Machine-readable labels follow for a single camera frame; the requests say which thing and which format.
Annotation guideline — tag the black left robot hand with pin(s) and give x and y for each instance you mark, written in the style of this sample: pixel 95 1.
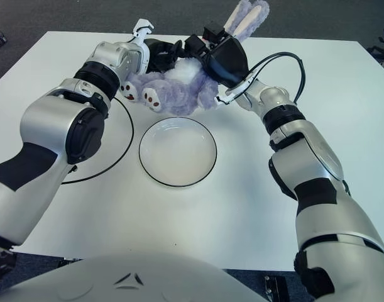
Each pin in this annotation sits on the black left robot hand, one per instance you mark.
pixel 161 58

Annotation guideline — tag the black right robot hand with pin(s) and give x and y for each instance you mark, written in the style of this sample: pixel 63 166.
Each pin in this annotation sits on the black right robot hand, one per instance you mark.
pixel 229 59

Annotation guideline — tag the purple plush bunny doll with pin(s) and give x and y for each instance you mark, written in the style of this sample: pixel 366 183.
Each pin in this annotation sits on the purple plush bunny doll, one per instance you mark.
pixel 185 94

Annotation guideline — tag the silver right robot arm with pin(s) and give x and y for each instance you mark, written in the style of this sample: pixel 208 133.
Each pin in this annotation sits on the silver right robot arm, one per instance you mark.
pixel 305 141

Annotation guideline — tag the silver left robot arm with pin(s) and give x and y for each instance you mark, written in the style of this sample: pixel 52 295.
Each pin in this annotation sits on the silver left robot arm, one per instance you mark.
pixel 53 126

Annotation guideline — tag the white plate black rim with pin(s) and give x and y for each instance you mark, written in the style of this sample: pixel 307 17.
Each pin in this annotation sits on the white plate black rim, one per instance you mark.
pixel 177 154

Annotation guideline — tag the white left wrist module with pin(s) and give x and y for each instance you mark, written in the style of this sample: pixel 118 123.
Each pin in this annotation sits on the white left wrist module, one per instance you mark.
pixel 141 31

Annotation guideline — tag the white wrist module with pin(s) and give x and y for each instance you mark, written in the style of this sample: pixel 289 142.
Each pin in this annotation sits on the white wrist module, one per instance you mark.
pixel 224 99
pixel 141 31

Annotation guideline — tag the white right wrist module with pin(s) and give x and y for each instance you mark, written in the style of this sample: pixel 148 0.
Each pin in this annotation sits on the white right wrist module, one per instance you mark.
pixel 224 99

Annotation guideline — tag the black office chair base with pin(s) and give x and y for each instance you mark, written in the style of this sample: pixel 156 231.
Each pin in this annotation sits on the black office chair base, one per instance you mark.
pixel 378 53

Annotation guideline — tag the silver robot torso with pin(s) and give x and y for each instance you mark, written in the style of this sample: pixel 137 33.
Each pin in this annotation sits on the silver robot torso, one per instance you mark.
pixel 132 277

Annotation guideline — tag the black metal bracket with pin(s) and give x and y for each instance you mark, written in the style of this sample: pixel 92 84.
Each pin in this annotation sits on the black metal bracket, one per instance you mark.
pixel 275 289

